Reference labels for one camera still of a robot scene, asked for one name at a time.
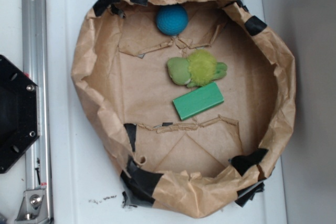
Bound aluminium extrusion rail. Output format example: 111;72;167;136
22;0;54;223

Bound metal corner bracket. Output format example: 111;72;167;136
15;189;51;224

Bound brown paper bag bin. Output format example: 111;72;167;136
71;0;296;218

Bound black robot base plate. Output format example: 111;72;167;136
1;55;39;174

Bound blue ball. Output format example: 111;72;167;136
156;5;188;36

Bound green wooden block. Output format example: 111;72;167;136
173;82;224;121

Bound green plush toy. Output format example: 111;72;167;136
167;49;227;88

